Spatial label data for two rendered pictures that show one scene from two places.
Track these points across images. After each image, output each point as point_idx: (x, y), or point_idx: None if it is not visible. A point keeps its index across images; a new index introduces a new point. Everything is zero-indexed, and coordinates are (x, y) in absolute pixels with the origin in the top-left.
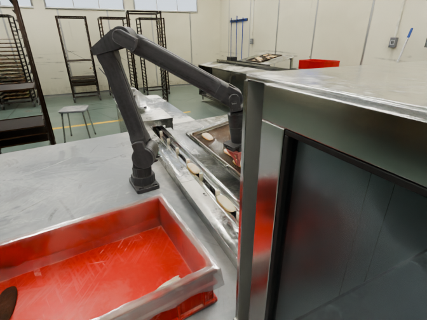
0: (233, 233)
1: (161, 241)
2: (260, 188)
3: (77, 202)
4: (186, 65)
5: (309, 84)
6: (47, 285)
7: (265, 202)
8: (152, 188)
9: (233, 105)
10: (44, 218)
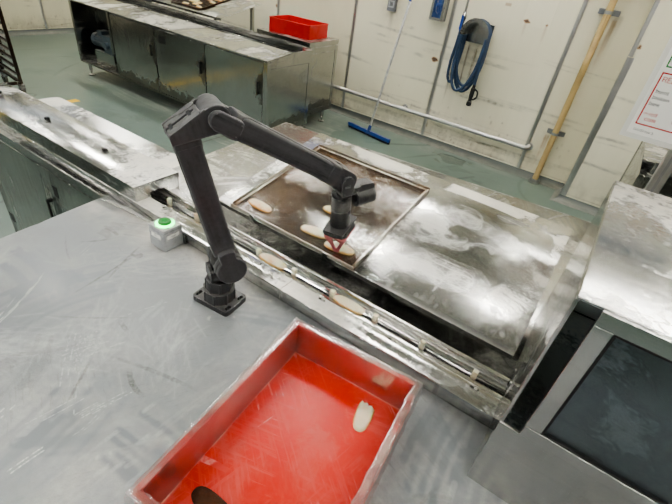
0: (385, 340)
1: (313, 371)
2: (578, 354)
3: (151, 354)
4: (297, 148)
5: (632, 318)
6: (236, 467)
7: (581, 361)
8: (239, 304)
9: (346, 189)
10: (126, 392)
